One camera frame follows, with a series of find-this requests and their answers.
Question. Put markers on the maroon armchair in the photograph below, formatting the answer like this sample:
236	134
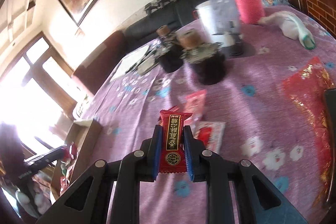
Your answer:
95	69

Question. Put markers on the white cloth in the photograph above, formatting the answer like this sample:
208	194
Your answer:
291	26

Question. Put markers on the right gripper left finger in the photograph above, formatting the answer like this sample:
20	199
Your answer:
108	192

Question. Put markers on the black jar with cork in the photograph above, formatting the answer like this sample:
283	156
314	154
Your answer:
169	51
205	58

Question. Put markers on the white plastic container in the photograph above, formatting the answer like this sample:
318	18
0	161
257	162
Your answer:
206	15

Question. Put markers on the purple floral tablecloth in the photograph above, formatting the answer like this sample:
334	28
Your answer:
262	124

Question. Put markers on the white red sachet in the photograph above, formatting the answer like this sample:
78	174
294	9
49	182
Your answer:
211	134

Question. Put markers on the white paper notebook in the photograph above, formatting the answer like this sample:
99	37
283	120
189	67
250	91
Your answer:
128	61

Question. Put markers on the brown booklet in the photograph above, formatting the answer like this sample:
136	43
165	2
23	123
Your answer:
147	65

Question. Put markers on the wooden glass door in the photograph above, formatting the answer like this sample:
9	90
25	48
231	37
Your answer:
38	96

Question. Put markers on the black smartphone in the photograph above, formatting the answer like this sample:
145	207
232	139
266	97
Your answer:
329	101

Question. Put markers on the cardboard box tray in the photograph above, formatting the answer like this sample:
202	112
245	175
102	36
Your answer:
80	141

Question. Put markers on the red gold foil envelope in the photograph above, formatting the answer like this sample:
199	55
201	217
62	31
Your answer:
306	88

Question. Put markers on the grey phone stand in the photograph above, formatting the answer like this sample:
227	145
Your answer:
227	25

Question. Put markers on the near black jar with cork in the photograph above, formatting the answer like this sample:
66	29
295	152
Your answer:
205	58

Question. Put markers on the long red black-label snack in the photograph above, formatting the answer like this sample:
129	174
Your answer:
172	154

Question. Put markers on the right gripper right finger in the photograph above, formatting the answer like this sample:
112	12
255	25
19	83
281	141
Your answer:
235	190

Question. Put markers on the pink cartoon snack packet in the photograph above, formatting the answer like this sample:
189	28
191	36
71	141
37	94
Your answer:
195	104

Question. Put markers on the far black jar with cork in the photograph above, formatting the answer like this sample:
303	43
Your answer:
169	51

